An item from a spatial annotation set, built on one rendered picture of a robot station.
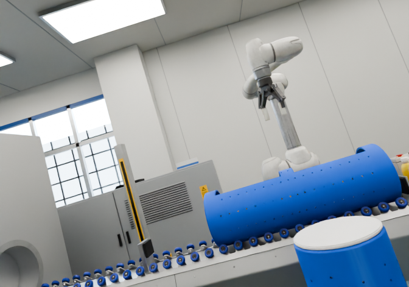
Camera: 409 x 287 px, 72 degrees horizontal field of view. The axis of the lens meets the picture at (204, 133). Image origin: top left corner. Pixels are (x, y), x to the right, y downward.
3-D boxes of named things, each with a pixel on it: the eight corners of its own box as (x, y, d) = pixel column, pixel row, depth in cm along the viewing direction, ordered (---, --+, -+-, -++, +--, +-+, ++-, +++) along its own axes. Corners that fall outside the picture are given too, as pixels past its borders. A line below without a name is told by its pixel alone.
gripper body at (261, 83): (274, 74, 146) (279, 91, 146) (264, 80, 154) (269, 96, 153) (263, 77, 143) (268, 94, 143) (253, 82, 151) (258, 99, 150)
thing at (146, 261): (152, 266, 159) (144, 239, 161) (158, 264, 158) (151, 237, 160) (145, 273, 149) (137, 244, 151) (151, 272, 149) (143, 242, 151)
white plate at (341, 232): (398, 214, 89) (399, 218, 89) (324, 216, 112) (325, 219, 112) (350, 250, 74) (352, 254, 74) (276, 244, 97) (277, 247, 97)
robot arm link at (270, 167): (265, 190, 204) (255, 161, 206) (289, 182, 204) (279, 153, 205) (269, 194, 188) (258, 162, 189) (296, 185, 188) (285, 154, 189)
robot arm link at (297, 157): (289, 181, 204) (318, 171, 203) (295, 183, 187) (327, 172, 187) (254, 82, 212) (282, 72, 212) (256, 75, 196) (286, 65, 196)
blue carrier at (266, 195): (223, 237, 163) (208, 189, 165) (381, 194, 149) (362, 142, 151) (217, 257, 134) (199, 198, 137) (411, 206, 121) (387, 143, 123)
